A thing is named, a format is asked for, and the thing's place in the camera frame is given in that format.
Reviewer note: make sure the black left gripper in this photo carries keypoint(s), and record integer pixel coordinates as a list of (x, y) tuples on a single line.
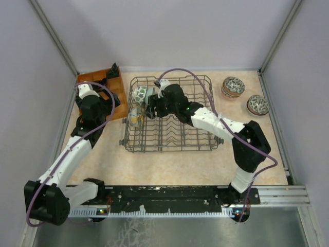
[(108, 104)]

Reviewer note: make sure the dark leaf pattern bowl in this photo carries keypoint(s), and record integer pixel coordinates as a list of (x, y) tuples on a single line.
[(234, 85)]

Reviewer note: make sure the green leaf pattern bowl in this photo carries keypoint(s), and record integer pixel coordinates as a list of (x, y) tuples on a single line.
[(139, 94)]

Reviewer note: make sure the green striped bowl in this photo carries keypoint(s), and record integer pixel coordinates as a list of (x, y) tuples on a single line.
[(150, 92)]

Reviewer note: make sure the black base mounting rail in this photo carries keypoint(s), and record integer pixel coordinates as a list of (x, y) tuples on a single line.
[(173, 201)]

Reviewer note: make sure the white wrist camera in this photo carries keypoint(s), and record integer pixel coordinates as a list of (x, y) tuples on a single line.
[(85, 90), (162, 84)]

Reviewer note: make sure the grey wire dish rack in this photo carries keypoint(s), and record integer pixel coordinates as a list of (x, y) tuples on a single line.
[(168, 133)]

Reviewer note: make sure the wooden compartment tray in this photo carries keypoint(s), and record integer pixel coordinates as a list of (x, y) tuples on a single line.
[(115, 85)]

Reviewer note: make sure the blue rose pattern bowl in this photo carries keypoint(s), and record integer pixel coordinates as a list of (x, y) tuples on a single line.
[(256, 114)]

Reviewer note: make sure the pink floral bowl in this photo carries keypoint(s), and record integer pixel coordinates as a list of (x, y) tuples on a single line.
[(258, 103)]

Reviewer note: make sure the dark green folded tie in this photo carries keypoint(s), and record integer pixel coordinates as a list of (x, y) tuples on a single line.
[(113, 72)]

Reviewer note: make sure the yellow blue swirl bowl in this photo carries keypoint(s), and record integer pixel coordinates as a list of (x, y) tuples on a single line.
[(136, 117)]

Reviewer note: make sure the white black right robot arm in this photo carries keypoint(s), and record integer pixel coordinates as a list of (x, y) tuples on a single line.
[(250, 146)]

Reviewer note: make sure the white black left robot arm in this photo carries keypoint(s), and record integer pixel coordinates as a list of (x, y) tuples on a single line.
[(48, 200)]

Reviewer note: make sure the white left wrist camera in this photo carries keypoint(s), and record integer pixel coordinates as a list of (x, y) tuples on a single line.
[(85, 90)]

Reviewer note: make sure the orange flower green leaf bowl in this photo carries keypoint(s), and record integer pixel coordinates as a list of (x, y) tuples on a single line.
[(229, 96)]

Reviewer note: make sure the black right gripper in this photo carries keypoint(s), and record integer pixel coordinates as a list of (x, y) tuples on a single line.
[(154, 101)]

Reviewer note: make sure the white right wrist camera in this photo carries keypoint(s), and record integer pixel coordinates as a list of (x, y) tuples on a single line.
[(162, 84)]

